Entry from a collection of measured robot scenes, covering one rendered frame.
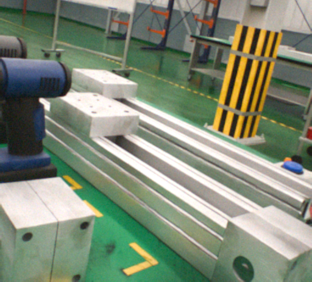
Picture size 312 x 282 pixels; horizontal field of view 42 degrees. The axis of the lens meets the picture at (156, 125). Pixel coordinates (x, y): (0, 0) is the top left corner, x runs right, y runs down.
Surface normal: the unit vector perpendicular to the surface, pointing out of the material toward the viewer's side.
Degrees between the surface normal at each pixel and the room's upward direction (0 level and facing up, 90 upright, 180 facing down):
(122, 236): 0
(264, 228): 0
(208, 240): 90
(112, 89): 90
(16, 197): 0
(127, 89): 90
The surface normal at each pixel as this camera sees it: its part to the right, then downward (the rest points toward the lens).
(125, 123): 0.64, 0.33
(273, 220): 0.18, -0.94
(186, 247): -0.75, 0.05
